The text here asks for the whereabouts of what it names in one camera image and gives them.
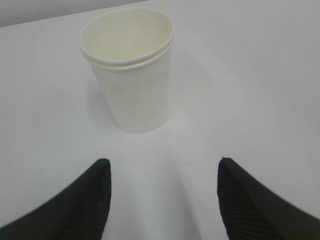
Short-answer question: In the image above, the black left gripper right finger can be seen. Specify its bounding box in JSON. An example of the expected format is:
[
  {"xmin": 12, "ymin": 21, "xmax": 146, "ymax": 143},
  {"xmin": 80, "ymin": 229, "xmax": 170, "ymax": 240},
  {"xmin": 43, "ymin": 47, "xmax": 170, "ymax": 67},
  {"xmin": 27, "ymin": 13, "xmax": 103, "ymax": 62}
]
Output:
[{"xmin": 217, "ymin": 157, "xmax": 320, "ymax": 240}]

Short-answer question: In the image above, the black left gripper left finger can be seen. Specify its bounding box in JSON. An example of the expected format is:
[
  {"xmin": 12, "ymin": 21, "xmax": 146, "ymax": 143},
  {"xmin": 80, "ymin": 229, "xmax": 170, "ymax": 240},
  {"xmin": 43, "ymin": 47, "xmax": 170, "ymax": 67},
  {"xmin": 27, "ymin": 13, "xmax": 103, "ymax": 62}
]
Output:
[{"xmin": 0, "ymin": 158, "xmax": 111, "ymax": 240}]

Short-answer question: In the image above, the white paper cup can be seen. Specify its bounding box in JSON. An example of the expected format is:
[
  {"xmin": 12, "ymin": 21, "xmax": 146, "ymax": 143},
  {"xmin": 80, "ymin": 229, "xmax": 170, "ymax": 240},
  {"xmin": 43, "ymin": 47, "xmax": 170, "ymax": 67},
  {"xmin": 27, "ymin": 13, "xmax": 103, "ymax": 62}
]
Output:
[{"xmin": 80, "ymin": 7, "xmax": 174, "ymax": 134}]

